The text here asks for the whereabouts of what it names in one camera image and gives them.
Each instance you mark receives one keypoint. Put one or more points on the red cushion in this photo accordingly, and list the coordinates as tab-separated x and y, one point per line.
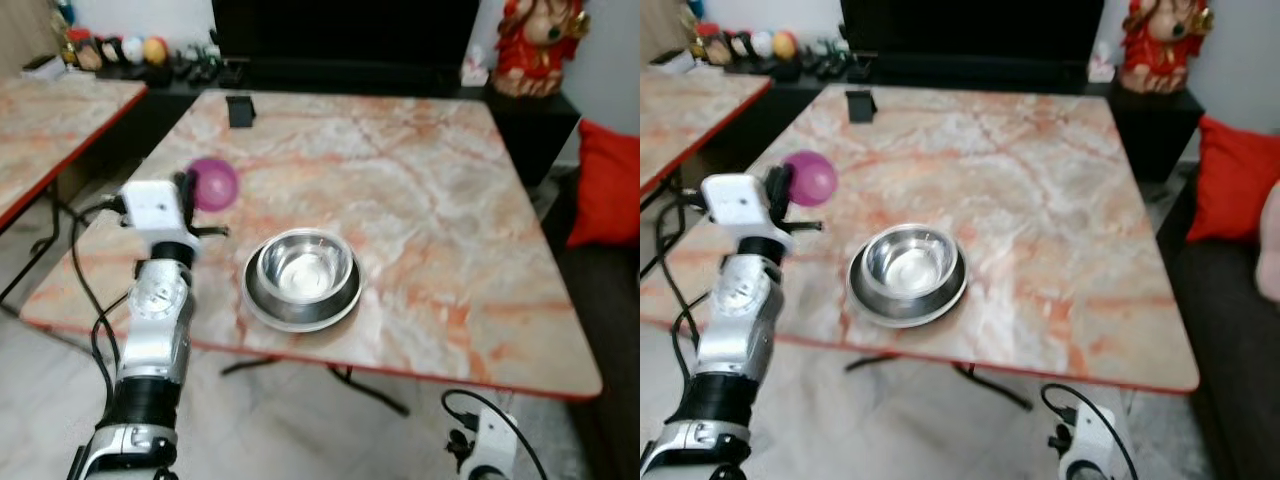
610	190
1235	180

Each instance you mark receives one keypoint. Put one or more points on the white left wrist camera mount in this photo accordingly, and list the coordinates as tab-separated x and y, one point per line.
155	205
738	200

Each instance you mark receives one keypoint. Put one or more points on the stainless steel bowl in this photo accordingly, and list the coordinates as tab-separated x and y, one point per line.
305	270
910	262

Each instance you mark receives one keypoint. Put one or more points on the tall gold blue trophy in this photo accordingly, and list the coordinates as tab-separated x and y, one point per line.
66	14
694	10

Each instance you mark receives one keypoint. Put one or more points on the black metal table leg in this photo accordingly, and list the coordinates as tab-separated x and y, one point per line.
370	391
995	386

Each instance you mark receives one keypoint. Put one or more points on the small white box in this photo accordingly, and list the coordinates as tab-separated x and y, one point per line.
672	60
40	66

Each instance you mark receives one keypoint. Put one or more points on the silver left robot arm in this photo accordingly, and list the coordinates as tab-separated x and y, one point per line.
740	320
160	320

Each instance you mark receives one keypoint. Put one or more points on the small white pink figure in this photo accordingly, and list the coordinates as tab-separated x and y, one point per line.
1100	68
475	70

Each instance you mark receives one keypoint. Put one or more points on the light wooden cabinet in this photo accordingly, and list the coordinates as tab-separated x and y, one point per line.
660	20
25	25

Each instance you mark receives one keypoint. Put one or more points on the dark-haired doll head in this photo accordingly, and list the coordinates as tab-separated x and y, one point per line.
90	58
742	43
110	50
722	48

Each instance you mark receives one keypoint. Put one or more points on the small black box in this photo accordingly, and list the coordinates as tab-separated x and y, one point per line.
240	112
861	106

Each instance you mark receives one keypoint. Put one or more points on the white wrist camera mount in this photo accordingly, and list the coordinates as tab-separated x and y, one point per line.
738	200
496	440
1092	440
155	205

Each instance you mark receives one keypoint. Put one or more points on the red gold statue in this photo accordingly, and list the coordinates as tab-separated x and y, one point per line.
1165	45
540	45

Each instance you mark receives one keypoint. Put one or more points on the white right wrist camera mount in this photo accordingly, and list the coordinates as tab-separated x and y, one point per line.
496	440
1092	440

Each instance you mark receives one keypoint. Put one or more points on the black television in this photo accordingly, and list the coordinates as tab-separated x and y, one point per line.
970	25
340	30

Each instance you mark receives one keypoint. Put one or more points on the pale pink cushion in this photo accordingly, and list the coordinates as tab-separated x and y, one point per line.
1270	240

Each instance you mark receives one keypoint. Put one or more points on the dark grey sofa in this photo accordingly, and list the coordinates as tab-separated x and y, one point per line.
1230	340
600	320

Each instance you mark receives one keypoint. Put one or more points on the red-lidded jar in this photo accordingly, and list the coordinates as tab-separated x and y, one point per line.
78	40
708	32

